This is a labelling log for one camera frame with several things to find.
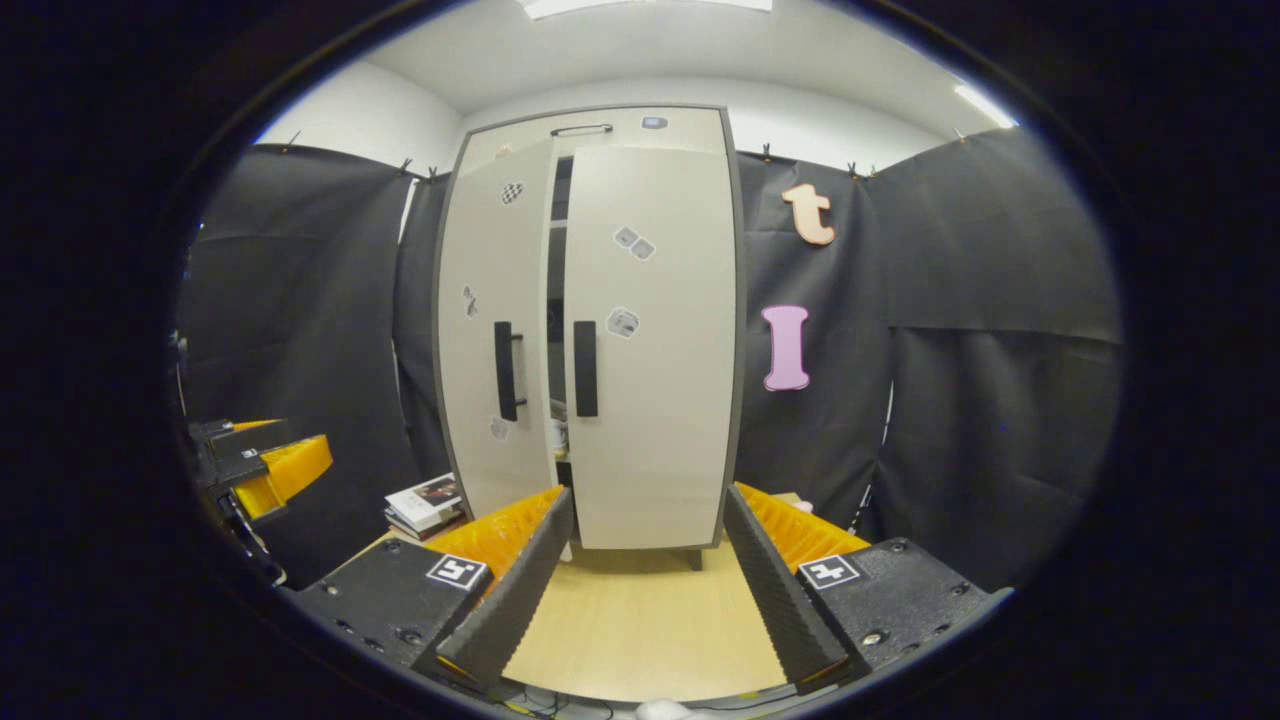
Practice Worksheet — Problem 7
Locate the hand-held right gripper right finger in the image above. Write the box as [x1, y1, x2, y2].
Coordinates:
[722, 483, 1011, 699]

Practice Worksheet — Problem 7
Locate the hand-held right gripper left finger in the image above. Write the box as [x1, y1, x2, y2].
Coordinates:
[290, 487, 576, 693]

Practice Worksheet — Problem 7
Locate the grey shoe cabinet door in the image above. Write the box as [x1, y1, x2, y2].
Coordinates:
[438, 138, 561, 521]
[562, 145, 739, 551]

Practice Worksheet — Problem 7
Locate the grey shoe cabinet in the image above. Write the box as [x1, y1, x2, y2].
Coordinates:
[432, 105, 749, 571]

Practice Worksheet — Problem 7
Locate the brown book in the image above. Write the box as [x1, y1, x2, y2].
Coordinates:
[385, 512, 469, 543]

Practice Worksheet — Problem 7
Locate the white cover book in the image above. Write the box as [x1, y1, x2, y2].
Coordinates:
[385, 473, 466, 531]

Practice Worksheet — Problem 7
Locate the black backdrop cloth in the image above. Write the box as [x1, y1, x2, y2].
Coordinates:
[175, 125, 1123, 591]

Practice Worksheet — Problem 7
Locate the long ceiling light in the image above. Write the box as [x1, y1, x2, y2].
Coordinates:
[520, 0, 776, 21]

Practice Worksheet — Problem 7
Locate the black door handle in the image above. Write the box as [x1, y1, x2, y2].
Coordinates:
[493, 320, 526, 423]
[573, 320, 599, 418]

